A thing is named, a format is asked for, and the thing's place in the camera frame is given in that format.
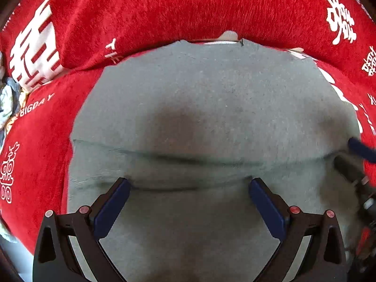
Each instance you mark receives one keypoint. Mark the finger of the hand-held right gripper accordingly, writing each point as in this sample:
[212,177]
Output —
[362,150]
[349,169]

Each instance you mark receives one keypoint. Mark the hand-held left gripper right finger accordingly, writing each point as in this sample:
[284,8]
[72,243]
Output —
[267,208]

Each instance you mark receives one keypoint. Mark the light blue cloth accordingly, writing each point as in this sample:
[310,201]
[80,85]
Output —
[7,100]

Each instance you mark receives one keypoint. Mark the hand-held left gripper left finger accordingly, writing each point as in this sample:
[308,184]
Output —
[113,208]

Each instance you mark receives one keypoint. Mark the red printed sofa cover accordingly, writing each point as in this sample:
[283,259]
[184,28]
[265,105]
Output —
[176,6]

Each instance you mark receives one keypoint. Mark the grey knit garment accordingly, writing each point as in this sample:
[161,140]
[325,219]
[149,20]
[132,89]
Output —
[205,100]

